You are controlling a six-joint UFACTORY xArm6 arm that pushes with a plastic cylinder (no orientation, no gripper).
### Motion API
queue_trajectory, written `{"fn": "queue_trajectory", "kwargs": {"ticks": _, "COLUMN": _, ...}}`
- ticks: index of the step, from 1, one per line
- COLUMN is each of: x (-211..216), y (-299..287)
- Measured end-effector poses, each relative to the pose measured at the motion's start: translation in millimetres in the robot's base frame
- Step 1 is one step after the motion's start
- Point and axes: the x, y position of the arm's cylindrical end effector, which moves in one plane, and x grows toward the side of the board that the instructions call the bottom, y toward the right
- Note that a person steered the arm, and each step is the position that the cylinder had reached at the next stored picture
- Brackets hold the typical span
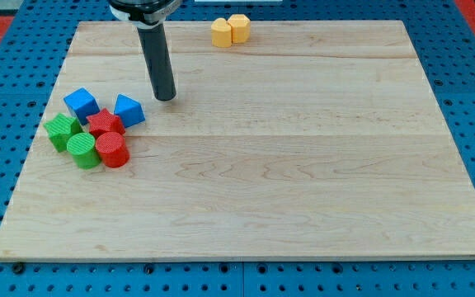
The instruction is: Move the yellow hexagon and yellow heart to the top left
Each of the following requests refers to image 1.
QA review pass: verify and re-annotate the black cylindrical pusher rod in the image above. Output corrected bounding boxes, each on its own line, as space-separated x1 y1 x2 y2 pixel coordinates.
138 24 176 101

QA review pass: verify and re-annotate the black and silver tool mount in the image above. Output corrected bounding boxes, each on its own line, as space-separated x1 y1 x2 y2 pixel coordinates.
108 0 183 26

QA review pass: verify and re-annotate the yellow heart block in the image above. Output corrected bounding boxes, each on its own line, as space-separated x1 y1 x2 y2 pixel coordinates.
210 18 233 48

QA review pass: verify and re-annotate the yellow hexagon block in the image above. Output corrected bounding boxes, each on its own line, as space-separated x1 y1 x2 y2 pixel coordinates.
228 14 251 44

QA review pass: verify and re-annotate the blue triangle block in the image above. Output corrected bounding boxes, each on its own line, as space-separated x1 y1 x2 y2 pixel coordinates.
114 94 145 128

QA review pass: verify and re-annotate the blue cube block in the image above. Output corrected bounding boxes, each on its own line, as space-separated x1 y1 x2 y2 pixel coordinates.
63 87 100 125

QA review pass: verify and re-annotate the red star block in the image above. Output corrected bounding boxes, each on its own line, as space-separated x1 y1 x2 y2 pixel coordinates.
86 108 125 139

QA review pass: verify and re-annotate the red cylinder block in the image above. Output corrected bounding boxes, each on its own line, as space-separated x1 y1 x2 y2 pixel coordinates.
96 132 130 168

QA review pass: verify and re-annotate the green cylinder block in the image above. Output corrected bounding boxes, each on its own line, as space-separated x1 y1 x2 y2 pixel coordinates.
67 132 101 169

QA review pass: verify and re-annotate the green star block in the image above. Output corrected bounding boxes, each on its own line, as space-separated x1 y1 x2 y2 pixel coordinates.
43 113 82 153

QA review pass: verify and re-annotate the light wooden board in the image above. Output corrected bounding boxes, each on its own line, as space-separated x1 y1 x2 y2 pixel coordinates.
0 21 475 263

